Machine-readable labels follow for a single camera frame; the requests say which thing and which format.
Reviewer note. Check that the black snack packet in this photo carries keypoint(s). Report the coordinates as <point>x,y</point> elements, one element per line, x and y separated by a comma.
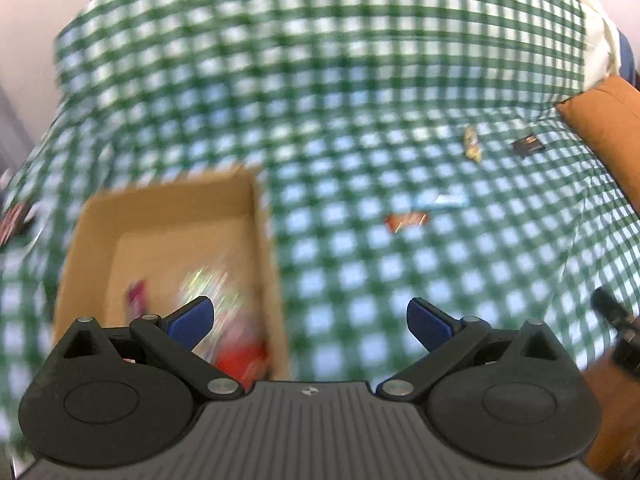
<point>528,145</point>

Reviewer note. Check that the orange red wrapped candy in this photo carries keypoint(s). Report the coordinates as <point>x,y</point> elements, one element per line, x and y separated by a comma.
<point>407,221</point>

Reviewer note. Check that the blue white snack bar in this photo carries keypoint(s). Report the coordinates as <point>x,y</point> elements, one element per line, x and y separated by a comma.
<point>441,201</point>

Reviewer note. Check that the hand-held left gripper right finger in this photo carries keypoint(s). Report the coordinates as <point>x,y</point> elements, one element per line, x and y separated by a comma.
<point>427,322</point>

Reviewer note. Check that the orange cloth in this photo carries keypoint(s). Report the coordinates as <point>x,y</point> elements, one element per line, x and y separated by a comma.
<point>607,420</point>

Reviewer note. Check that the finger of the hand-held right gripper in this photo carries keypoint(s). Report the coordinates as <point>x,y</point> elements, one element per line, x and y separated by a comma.
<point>610,307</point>

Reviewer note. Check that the small red white snack packet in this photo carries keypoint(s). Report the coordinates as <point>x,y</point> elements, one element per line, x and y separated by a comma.
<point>136,297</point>

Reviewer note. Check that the gold wrapped candy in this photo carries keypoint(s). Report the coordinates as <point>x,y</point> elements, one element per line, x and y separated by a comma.
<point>472,144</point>

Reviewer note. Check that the green checkered blanket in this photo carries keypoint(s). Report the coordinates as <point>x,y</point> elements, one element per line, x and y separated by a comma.
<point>350,85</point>

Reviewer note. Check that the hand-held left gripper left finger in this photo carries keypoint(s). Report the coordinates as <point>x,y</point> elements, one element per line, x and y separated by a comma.
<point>192,322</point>

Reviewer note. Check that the brown cardboard box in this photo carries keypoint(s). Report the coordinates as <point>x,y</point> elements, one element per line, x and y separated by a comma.
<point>175,210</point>

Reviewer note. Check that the black smartphone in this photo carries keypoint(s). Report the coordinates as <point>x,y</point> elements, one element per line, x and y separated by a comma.
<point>14,220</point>

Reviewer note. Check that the clear red-dotted snack packet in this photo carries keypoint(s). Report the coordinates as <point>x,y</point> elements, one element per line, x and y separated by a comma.
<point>212,282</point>

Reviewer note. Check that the white pillow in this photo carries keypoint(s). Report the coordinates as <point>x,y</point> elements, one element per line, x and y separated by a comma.
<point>600,45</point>

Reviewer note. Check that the orange pillow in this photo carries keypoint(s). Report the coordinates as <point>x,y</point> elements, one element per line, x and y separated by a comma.
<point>607,120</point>

